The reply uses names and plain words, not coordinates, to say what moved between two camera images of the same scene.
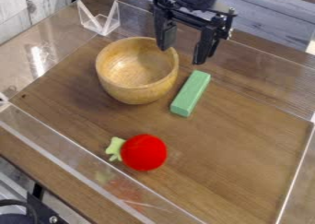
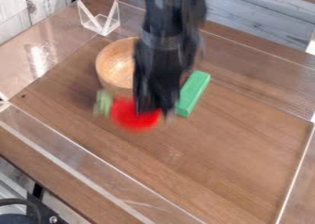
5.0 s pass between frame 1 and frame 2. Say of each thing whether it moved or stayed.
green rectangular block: stayed
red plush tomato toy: moved
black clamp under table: stayed
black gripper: moved
